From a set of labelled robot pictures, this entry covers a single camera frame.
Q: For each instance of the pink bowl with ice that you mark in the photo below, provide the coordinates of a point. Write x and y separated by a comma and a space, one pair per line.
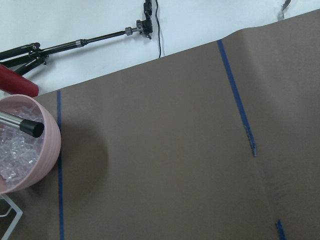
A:
25, 160

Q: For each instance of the steel muddler rod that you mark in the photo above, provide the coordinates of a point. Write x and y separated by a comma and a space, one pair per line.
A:
29, 127

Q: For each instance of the black tripod stick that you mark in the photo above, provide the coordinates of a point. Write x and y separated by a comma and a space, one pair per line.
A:
28, 57

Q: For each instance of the red cylinder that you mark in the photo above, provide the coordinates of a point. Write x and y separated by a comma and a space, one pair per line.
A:
14, 84

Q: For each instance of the white wire cup rack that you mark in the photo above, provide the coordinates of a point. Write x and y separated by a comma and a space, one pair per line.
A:
10, 217

